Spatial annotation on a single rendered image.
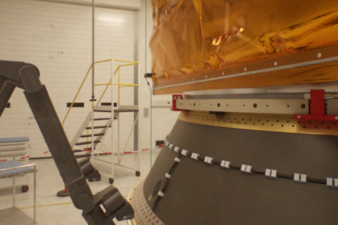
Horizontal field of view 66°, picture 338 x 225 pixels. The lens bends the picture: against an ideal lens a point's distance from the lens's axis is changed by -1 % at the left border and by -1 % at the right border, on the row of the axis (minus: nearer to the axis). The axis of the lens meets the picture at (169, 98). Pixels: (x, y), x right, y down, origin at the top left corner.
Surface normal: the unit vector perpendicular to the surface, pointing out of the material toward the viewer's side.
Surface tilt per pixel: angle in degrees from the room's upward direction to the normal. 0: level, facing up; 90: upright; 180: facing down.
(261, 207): 62
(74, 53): 90
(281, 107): 90
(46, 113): 89
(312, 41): 123
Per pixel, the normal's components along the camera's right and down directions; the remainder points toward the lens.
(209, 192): -0.70, -0.47
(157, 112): 0.33, 0.00
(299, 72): -0.95, 0.00
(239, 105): -0.74, 0.00
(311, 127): -0.48, -0.48
